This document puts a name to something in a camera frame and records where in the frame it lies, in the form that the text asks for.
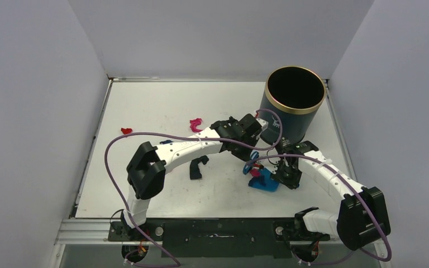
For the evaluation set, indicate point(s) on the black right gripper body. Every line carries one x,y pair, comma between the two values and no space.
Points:
286,177

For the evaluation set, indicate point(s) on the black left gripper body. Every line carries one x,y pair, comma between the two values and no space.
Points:
242,152

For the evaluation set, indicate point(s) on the blue plastic dustpan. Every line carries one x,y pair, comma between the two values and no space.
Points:
271,184

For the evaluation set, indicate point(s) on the blue hand brush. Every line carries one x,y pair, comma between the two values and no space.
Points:
252,163

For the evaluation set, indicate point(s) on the pink curled paper scrap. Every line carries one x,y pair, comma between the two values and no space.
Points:
195,124

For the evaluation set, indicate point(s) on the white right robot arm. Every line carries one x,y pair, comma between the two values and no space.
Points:
362,217

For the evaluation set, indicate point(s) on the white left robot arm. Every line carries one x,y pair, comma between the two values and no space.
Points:
150,164

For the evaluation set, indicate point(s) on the dark green waste bin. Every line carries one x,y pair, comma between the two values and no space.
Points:
291,99

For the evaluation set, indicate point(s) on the large black paper scrap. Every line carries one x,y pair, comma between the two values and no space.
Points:
194,169

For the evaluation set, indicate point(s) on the red paper scrap far left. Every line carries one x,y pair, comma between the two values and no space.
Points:
126,131

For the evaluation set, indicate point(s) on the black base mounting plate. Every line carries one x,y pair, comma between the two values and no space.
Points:
229,237

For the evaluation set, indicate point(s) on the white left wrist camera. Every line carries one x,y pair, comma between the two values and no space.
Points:
264,124

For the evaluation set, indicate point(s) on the aluminium rail frame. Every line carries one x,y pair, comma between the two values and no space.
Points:
84,232

